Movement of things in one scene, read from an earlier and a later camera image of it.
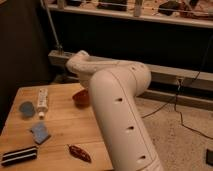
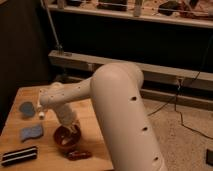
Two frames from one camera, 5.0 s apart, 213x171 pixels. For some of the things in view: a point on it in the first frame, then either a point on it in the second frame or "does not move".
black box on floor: [209, 157] does not move
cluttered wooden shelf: [197, 13] does not move
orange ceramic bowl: [81, 98] → [66, 140]
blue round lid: [27, 108] does not move
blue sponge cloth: [40, 133] → [32, 132]
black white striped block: [22, 155] does not move
